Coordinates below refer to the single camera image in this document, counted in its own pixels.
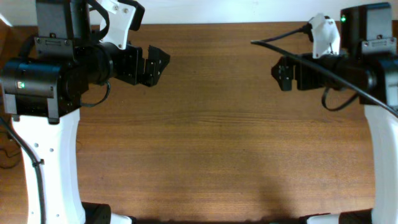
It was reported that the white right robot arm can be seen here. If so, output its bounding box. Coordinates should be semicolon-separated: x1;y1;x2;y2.
271;2;397;223

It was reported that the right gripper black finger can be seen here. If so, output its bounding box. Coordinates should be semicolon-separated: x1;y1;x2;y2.
272;73;294;91
271;56;294;75

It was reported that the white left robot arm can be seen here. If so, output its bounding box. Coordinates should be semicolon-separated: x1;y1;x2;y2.
1;0;170;223

